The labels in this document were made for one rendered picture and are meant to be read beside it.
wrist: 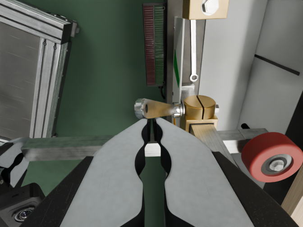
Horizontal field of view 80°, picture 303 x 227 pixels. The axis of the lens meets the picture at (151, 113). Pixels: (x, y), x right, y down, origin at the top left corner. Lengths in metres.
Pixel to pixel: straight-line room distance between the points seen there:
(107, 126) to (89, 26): 0.66
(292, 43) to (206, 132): 0.27
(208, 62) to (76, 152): 0.39
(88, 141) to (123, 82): 0.87
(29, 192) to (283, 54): 0.50
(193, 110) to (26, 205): 0.25
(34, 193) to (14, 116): 1.02
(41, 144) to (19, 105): 0.86
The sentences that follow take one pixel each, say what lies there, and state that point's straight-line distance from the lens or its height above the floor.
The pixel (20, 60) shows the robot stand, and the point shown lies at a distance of 1.10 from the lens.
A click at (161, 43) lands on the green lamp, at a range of 0.41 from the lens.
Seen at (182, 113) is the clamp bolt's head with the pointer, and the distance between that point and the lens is 0.29.
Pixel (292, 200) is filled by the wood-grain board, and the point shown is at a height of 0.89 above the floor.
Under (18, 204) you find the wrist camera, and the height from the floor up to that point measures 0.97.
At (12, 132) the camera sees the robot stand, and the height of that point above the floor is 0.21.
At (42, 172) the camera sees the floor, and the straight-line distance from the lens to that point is 1.86.
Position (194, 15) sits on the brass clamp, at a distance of 0.27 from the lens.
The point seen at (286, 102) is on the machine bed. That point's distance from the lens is 0.47.
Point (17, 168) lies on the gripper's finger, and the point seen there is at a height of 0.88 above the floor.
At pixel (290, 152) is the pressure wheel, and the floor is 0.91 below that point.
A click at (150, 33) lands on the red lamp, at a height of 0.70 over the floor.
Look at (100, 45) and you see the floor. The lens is 1.15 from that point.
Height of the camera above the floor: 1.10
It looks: 60 degrees down
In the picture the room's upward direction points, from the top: 178 degrees clockwise
